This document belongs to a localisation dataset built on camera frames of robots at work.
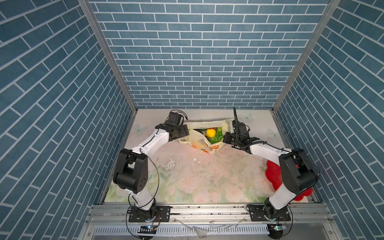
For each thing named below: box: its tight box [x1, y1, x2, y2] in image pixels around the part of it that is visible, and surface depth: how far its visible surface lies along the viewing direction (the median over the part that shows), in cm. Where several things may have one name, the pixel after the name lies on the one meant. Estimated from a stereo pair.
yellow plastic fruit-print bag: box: [179, 118, 235, 154], surface depth 95 cm
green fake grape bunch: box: [206, 127, 224, 144], surface depth 103 cm
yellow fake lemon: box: [206, 129, 216, 138], surface depth 103 cm
